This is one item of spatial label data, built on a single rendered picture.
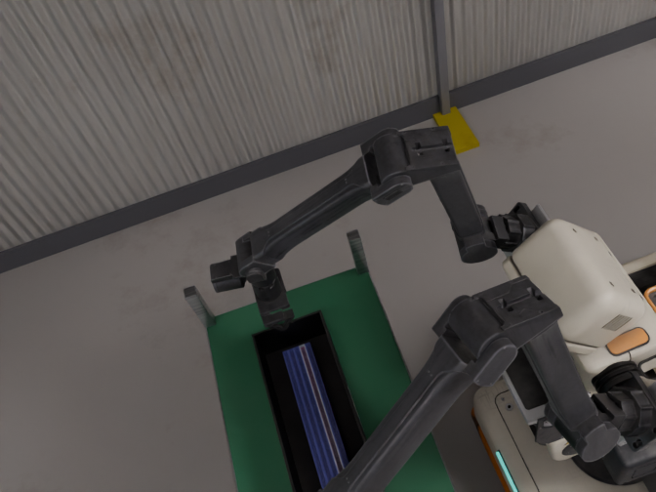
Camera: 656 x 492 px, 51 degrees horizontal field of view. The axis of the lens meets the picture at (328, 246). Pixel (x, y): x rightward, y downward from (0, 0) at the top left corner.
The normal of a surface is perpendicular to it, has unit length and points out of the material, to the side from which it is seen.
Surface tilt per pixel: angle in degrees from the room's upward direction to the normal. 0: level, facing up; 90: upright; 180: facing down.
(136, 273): 0
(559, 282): 42
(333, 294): 0
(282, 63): 90
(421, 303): 0
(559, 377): 79
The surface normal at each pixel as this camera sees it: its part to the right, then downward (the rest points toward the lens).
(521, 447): -0.19, -0.58
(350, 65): 0.29, 0.74
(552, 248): -0.77, -0.20
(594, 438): 0.38, 0.54
